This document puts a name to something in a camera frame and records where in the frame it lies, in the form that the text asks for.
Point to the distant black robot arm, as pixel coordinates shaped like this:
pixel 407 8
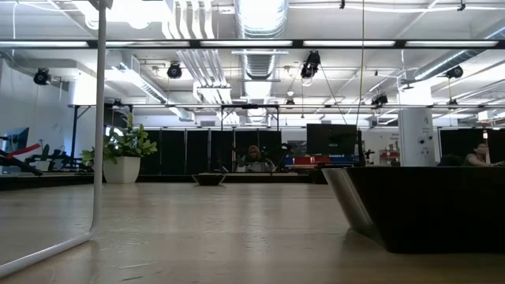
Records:
pixel 59 158

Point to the person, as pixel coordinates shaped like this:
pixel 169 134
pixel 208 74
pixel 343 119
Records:
pixel 255 158
pixel 479 154

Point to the red and blue bins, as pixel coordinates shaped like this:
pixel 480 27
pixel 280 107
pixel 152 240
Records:
pixel 315 160

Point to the black television screen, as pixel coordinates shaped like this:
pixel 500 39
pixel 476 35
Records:
pixel 331 139

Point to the black partition panels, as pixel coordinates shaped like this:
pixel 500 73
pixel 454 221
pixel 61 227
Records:
pixel 461 142
pixel 173 150

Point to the black ceiling spotlight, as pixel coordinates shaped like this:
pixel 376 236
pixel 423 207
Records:
pixel 379 99
pixel 454 72
pixel 174 70
pixel 41 77

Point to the black overhead light beam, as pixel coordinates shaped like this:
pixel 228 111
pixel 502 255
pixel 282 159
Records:
pixel 298 43

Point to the green plant in white pot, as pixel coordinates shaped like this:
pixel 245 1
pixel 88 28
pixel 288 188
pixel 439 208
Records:
pixel 122 169

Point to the white round column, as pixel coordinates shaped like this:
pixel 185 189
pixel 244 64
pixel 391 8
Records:
pixel 416 138

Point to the small plant in white pot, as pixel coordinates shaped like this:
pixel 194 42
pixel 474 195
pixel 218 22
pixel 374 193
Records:
pixel 43 163

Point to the tilted computer monitor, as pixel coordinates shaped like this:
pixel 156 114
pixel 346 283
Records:
pixel 17 139

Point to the black hanging camera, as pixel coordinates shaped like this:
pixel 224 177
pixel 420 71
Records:
pixel 311 63

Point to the silver ceiling air duct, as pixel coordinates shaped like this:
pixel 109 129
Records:
pixel 446 63
pixel 260 23

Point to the white metal frame leg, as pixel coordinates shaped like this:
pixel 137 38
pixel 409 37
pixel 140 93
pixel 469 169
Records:
pixel 98 118

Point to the black table frame rail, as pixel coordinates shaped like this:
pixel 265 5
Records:
pixel 59 181

